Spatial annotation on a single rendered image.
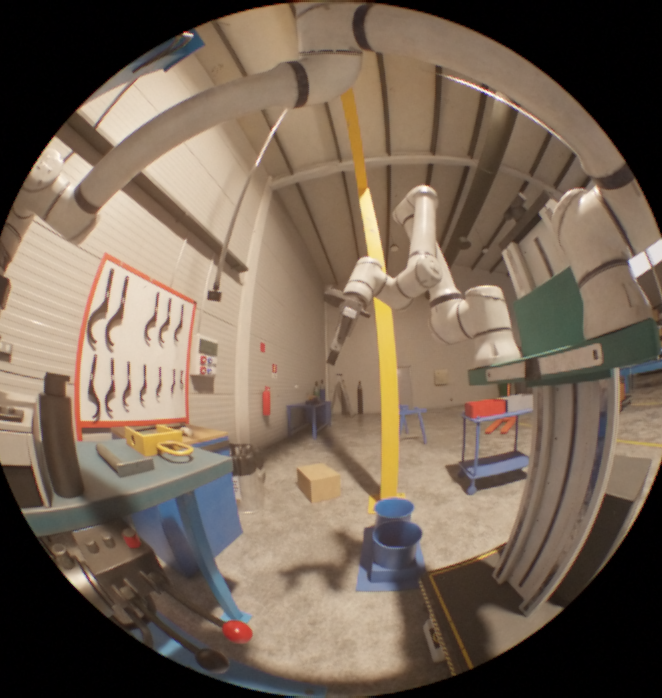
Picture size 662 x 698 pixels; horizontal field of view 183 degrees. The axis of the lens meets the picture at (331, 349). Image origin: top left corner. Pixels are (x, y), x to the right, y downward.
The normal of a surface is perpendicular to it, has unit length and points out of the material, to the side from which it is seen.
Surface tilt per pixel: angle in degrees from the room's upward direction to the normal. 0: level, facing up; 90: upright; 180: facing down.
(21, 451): 90
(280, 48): 174
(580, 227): 90
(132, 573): 90
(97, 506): 90
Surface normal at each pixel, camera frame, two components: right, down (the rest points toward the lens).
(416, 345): -0.20, -0.18
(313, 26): -0.50, 0.85
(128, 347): 0.98, -0.07
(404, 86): 0.14, 0.97
